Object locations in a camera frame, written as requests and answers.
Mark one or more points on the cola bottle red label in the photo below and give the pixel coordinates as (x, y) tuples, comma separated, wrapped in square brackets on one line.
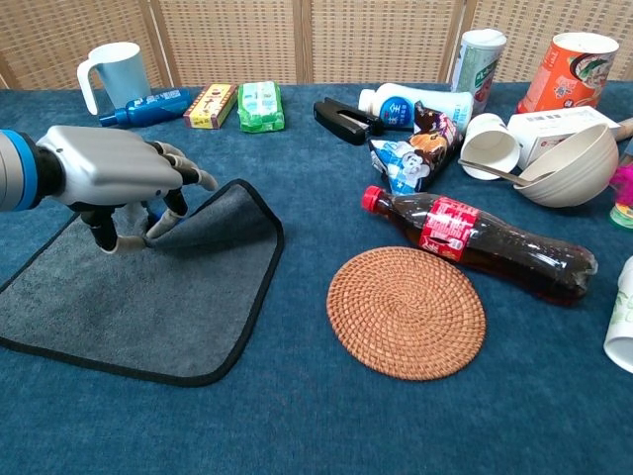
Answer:
[(494, 237)]

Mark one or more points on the blue carpet table cover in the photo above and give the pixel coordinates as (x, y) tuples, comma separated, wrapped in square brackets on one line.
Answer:
[(297, 420)]

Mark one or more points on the grey and blue cloth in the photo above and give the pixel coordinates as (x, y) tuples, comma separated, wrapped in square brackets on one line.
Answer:
[(148, 307)]

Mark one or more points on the white carton box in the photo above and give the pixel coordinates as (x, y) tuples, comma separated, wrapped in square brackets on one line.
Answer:
[(549, 126)]

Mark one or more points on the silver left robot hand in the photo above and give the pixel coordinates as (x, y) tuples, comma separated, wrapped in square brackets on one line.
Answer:
[(109, 163)]

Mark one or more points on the brown blue snack bag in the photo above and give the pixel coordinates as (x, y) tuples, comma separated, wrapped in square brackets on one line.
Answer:
[(410, 158)]

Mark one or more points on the white bottle blue label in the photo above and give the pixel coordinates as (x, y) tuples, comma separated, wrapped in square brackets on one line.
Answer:
[(395, 106)]

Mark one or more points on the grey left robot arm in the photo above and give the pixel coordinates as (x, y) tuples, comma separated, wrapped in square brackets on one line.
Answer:
[(15, 170)]

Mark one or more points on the small white paper cup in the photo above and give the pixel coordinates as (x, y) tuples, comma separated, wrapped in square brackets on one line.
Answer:
[(487, 148)]

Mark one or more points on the black stapler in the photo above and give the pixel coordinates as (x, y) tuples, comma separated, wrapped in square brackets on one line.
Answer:
[(341, 121)]

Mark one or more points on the green wet wipes pack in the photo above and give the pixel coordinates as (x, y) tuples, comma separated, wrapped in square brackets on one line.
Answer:
[(261, 106)]

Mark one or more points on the beige bowl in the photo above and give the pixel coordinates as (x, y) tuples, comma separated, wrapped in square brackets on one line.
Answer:
[(578, 183)]

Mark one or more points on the round rattan coaster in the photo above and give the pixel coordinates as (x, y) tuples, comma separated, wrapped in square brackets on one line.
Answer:
[(405, 314)]

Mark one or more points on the wicker folding screen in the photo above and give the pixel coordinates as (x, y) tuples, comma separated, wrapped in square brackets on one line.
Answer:
[(237, 39)]

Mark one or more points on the red yellow carton box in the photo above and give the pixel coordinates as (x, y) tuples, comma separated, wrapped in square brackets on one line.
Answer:
[(210, 106)]

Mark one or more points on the pink feather shuttlecock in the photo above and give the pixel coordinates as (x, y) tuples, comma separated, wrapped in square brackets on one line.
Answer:
[(625, 185)]

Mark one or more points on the blue spray bottle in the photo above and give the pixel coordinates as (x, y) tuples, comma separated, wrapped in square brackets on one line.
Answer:
[(153, 106)]

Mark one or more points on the large white paper cup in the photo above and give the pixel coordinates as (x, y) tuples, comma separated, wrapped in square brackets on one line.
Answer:
[(623, 321)]

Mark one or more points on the beige spoon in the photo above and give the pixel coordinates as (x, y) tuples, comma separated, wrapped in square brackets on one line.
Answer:
[(489, 170)]

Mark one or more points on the orange instant noodle cup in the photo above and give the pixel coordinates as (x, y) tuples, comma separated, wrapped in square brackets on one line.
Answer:
[(564, 74)]

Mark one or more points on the white green lidded canister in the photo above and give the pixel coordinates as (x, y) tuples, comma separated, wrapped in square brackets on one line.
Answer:
[(477, 69)]

